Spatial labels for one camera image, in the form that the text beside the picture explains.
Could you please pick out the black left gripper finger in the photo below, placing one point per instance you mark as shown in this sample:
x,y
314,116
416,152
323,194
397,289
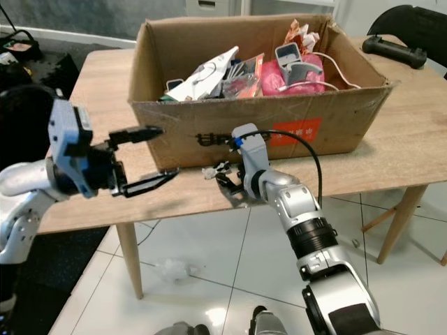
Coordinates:
x,y
164,178
143,132

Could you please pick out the small white paper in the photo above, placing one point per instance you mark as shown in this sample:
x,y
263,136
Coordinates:
x,y
213,171

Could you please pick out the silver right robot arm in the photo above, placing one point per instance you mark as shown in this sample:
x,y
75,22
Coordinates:
x,y
311,237

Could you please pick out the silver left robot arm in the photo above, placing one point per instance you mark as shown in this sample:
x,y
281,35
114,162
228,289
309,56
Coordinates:
x,y
21,185

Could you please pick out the brown cardboard rubbish box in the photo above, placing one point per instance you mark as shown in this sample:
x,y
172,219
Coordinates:
x,y
181,122

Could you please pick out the light wooden table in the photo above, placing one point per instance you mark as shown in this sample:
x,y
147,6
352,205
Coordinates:
x,y
105,91

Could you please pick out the white pointed packet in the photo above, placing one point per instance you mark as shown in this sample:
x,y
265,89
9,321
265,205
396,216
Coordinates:
x,y
202,80

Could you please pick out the pink plastic bag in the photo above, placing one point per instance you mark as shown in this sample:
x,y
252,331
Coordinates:
x,y
276,78

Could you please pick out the clear plastic scrap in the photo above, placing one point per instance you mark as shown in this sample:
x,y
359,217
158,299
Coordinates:
x,y
173,269

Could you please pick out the grey plastic device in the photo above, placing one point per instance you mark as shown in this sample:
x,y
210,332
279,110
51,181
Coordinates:
x,y
286,54

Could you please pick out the black foam mat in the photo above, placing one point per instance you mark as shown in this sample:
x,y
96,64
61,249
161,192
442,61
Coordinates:
x,y
42,70

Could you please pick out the orange white snack wrapper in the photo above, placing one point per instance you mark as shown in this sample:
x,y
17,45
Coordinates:
x,y
297,35

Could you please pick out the grey robot right foot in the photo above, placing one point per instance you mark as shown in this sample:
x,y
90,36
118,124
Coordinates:
x,y
272,322

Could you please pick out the grey robot foot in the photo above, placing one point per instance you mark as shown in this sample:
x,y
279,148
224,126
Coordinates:
x,y
272,322
192,329

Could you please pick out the grey robot left foot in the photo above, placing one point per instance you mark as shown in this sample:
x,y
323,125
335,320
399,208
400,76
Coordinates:
x,y
192,329

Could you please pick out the black game controller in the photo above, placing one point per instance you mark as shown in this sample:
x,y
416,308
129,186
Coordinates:
x,y
394,52

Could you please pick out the black chair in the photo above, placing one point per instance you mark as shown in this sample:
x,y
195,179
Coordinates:
x,y
412,24

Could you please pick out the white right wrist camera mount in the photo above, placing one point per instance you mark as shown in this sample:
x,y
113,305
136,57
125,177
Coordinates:
x,y
251,150

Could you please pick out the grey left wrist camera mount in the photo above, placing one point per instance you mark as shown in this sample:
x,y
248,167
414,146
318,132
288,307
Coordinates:
x,y
70,139

